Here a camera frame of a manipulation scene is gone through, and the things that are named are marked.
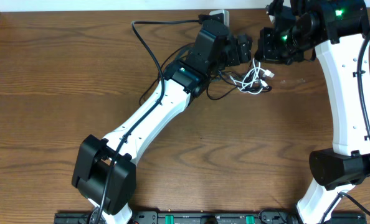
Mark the white usb cable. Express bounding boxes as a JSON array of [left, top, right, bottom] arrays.
[[229, 57, 275, 95]]

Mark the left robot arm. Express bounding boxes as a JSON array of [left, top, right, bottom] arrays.
[[72, 19, 252, 223]]

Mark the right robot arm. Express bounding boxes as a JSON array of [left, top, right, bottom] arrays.
[[255, 0, 370, 223]]

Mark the clear tape piece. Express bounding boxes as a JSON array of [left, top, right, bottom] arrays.
[[280, 78, 306, 85]]

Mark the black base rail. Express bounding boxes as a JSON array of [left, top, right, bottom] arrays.
[[53, 210, 368, 224]]

